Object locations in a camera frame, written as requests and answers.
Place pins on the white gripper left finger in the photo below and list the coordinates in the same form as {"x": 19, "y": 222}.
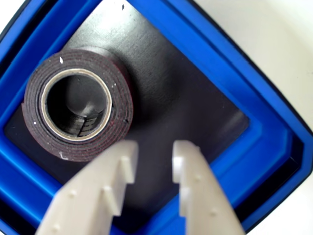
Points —
{"x": 83, "y": 195}

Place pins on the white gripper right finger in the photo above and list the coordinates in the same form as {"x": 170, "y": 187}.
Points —
{"x": 203, "y": 195}

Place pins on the red tape roll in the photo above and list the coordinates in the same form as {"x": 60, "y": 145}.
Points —
{"x": 34, "y": 110}

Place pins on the blue square box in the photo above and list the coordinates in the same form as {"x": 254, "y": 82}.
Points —
{"x": 244, "y": 73}

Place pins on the black pad insert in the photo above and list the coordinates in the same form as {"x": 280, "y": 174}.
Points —
{"x": 183, "y": 98}

